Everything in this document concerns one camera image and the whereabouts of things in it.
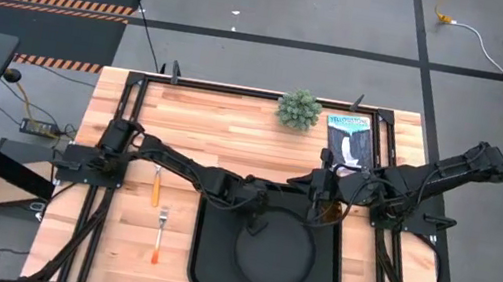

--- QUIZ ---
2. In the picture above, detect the black metal rig frame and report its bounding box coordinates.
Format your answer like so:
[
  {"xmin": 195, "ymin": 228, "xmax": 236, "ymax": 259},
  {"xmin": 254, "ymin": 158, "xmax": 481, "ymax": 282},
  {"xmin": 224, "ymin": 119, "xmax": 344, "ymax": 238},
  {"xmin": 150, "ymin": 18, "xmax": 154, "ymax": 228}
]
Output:
[{"xmin": 26, "ymin": 43, "xmax": 478, "ymax": 282}]

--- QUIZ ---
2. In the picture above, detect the black rectangular tray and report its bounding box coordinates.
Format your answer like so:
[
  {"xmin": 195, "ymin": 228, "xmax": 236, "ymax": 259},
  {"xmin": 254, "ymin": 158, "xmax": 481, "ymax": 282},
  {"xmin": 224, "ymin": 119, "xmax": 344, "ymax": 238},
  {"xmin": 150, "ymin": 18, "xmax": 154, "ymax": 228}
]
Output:
[{"xmin": 185, "ymin": 170, "xmax": 356, "ymax": 282}]

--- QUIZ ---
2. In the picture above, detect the amber glass cup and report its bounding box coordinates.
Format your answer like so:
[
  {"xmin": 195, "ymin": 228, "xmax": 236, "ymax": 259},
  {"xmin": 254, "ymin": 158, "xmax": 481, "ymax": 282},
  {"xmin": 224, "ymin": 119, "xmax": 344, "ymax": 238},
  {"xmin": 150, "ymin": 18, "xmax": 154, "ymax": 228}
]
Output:
[{"xmin": 318, "ymin": 198, "xmax": 345, "ymax": 228}]

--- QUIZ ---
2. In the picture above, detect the fork with orange handle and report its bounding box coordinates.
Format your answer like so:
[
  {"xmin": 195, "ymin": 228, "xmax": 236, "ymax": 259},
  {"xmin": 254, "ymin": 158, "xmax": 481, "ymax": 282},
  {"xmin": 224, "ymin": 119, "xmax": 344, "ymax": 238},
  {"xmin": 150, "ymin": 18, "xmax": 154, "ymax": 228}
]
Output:
[{"xmin": 150, "ymin": 206, "xmax": 170, "ymax": 266}]

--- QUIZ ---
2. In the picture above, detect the Yellowstone waterfall book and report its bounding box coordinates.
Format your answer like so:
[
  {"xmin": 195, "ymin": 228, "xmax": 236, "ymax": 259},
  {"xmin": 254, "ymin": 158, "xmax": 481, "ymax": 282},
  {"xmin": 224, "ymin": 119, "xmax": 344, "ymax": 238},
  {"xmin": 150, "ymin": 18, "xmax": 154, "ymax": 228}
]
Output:
[{"xmin": 319, "ymin": 111, "xmax": 382, "ymax": 174}]

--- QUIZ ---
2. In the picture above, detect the yellow cable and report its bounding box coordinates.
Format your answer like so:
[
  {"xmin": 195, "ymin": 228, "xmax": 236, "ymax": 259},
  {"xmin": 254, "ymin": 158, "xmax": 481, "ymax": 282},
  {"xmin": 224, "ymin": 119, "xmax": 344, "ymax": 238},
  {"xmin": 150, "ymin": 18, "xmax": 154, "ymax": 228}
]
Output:
[{"xmin": 5, "ymin": 78, "xmax": 47, "ymax": 129}]

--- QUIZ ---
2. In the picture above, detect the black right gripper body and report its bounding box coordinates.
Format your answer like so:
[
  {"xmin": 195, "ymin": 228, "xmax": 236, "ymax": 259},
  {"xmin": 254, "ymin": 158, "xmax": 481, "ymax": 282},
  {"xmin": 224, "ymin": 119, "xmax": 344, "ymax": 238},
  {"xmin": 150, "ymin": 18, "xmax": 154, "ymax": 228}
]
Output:
[{"xmin": 306, "ymin": 145, "xmax": 365, "ymax": 214}]

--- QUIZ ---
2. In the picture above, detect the black round plate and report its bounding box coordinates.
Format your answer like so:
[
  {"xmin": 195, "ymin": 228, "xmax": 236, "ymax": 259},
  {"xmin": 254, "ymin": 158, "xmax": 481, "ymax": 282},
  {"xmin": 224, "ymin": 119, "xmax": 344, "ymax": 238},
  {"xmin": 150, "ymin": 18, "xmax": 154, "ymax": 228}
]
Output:
[{"xmin": 227, "ymin": 200, "xmax": 324, "ymax": 282}]

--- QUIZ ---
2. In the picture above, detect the green potted plant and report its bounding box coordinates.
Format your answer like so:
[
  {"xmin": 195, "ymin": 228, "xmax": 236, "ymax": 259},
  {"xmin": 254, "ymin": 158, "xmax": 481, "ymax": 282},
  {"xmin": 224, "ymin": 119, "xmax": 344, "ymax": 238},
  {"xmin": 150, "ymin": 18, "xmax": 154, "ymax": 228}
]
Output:
[{"xmin": 273, "ymin": 85, "xmax": 326, "ymax": 135}]

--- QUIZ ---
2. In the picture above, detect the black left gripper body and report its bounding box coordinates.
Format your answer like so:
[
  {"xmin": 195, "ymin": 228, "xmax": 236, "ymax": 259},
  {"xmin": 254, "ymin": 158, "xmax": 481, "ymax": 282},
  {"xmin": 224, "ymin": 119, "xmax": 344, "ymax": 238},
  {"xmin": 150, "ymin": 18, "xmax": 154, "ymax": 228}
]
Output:
[{"xmin": 219, "ymin": 170, "xmax": 277, "ymax": 221}]

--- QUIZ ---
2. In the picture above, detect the thin black floor cable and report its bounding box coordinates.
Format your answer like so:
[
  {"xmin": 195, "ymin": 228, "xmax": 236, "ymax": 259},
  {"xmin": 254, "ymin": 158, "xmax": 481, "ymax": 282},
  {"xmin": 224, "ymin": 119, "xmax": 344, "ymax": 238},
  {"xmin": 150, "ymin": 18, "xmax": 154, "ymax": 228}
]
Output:
[{"xmin": 100, "ymin": 0, "xmax": 174, "ymax": 73}]

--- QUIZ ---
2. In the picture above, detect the black power adapter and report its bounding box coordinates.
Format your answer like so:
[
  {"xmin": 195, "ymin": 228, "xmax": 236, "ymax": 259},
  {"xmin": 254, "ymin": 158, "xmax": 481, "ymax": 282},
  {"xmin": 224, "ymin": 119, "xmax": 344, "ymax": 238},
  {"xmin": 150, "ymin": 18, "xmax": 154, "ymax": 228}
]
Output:
[{"xmin": 18, "ymin": 117, "xmax": 61, "ymax": 140}]

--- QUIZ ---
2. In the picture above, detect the yellow plug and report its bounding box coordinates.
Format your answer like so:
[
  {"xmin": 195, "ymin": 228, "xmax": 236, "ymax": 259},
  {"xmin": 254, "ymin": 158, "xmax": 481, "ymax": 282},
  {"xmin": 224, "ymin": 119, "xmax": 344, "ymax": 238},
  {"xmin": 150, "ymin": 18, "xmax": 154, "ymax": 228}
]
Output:
[{"xmin": 432, "ymin": 0, "xmax": 457, "ymax": 26}]

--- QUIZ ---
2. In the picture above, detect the spoon with yellow handle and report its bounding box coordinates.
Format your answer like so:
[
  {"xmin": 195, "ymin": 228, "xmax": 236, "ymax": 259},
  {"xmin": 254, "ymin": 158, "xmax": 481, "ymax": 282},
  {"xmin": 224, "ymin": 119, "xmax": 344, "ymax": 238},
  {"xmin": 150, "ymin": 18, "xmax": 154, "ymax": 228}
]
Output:
[{"xmin": 147, "ymin": 164, "xmax": 165, "ymax": 209}]

